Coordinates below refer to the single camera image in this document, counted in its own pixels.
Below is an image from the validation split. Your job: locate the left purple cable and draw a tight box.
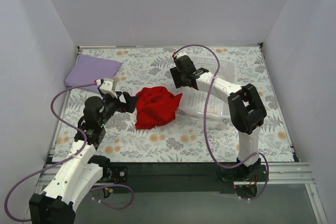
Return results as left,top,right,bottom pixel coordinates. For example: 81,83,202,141
4,79,134,221

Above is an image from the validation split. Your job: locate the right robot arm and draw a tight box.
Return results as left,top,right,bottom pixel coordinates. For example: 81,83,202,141
170,55,267,181

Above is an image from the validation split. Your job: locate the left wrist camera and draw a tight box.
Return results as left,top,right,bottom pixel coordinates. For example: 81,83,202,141
96,78,117,98

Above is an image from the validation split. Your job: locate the purple cable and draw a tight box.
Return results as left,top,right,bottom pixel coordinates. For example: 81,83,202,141
172,44,270,201
4,79,134,221

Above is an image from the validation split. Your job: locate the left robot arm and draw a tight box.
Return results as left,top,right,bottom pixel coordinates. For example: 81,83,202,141
29,91,138,223

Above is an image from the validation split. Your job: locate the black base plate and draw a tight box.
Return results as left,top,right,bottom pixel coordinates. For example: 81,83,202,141
99,161,270,196

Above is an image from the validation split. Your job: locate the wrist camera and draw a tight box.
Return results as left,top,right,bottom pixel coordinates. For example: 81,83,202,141
172,52,183,61
96,78,117,98

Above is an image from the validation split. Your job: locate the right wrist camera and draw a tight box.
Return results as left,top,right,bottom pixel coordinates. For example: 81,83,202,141
172,52,183,61

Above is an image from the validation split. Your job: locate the white plastic basket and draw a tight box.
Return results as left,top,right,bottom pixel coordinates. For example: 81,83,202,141
171,56,236,119

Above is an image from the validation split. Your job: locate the folded lavender t-shirt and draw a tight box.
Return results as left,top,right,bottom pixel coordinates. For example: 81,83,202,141
65,55,122,87

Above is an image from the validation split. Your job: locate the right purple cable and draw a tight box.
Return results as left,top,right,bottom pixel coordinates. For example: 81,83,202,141
172,44,270,201

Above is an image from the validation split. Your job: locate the aluminium frame rail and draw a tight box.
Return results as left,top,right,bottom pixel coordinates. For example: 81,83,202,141
36,162,329,224

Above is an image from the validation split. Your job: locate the red t-shirt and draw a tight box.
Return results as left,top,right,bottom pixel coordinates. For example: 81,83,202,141
135,86,183,130

